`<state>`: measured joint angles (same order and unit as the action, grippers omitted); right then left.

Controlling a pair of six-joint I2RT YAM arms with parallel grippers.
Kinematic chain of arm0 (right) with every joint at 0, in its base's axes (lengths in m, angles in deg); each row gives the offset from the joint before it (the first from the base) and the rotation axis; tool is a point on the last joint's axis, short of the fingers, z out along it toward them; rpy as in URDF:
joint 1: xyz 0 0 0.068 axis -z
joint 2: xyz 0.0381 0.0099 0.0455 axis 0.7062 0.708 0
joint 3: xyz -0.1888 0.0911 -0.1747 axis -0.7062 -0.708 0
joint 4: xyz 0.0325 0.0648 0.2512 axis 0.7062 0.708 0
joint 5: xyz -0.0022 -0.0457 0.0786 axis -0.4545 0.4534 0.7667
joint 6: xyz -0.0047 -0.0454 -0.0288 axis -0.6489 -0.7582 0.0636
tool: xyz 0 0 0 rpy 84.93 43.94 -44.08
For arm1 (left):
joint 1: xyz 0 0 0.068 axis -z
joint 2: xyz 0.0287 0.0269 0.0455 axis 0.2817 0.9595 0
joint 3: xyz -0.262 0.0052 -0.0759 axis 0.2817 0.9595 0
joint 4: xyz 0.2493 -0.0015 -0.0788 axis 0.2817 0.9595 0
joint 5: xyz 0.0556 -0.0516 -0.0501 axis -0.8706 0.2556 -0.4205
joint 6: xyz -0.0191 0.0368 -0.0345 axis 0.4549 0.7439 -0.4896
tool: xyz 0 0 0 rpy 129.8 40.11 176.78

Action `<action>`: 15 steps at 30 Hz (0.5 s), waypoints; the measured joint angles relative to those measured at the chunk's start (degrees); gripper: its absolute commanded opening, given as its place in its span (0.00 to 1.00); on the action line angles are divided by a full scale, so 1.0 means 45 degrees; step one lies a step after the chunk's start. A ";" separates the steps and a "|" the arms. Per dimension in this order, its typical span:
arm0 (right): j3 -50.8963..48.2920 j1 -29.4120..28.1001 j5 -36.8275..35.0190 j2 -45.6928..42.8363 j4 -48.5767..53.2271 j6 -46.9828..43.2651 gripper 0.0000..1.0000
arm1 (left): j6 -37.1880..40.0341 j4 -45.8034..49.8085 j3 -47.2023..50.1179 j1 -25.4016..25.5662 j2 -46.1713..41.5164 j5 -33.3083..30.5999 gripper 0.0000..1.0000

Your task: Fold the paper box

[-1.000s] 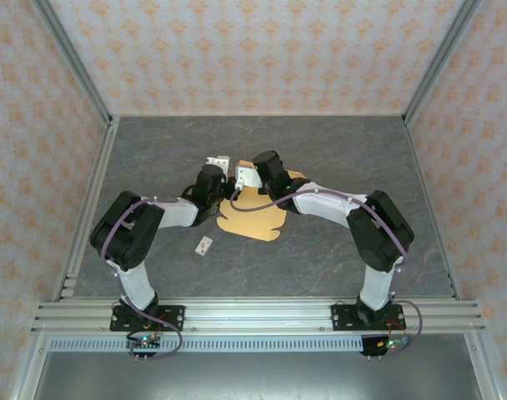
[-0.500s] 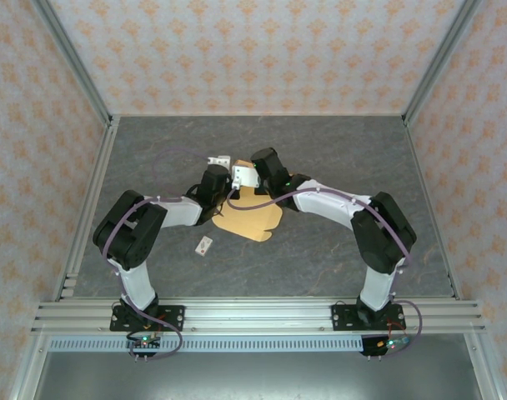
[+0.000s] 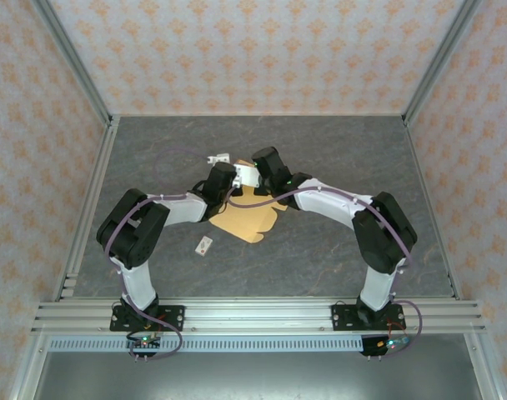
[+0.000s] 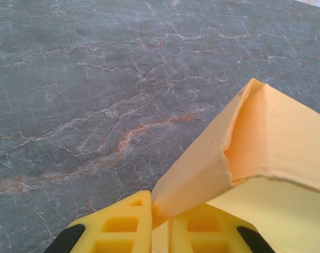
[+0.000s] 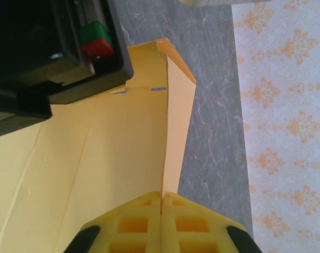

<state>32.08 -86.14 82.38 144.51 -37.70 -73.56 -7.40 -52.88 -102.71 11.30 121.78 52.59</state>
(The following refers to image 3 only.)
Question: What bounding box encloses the tan paper box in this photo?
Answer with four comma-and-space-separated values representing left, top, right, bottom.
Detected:
207, 157, 290, 245

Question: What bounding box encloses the small white card red mark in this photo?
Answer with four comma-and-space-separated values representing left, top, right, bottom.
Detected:
194, 235, 215, 257

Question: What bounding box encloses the grey metal sheet panel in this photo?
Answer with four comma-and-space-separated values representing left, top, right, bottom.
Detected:
31, 350, 484, 400

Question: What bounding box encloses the aluminium table side rail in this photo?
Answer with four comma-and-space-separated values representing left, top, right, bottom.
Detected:
52, 116, 122, 302
403, 118, 462, 302

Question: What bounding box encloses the wide aluminium mounting rail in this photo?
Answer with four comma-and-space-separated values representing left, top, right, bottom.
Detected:
31, 297, 486, 335

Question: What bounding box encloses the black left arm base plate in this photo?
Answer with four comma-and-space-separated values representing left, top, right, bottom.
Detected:
108, 304, 186, 333

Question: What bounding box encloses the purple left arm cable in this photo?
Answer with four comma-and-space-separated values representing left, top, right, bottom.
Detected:
104, 147, 211, 361

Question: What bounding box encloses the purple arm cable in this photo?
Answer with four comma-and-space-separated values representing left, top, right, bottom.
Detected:
104, 147, 211, 361
226, 185, 424, 360

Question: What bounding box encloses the grey slotted cable duct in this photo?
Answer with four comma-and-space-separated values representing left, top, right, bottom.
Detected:
48, 336, 365, 353

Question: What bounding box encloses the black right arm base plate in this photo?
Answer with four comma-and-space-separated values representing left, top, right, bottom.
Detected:
331, 303, 405, 333

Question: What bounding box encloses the aluminium frame post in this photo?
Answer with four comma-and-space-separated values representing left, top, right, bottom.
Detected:
402, 0, 482, 127
30, 0, 115, 127

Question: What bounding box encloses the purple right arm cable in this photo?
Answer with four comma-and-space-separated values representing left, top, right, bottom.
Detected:
226, 185, 424, 360

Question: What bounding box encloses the short aluminium frame strut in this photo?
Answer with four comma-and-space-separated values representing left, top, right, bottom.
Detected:
464, 332, 501, 400
8, 332, 50, 400

